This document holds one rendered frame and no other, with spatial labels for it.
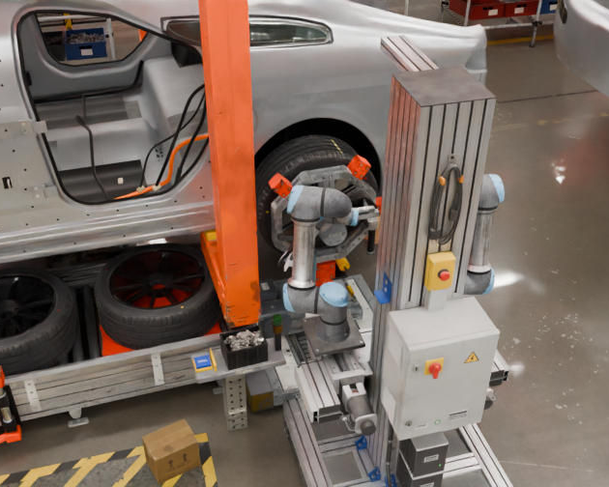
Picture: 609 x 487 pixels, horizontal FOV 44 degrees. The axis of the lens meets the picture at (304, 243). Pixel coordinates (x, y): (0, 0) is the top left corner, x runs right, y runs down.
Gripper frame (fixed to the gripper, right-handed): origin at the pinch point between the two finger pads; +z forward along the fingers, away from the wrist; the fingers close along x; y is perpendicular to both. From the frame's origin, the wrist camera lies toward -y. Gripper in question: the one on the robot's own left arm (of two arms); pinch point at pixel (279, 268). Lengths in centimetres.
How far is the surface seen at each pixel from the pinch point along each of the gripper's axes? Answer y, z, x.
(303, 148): -15, -55, 35
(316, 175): -5, -47, 22
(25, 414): -56, 129, 37
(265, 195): -18.0, -24.7, 33.7
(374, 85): -4, -100, 28
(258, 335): 11.5, 32.7, 6.4
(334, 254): 33, -20, 45
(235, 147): -51, -33, -25
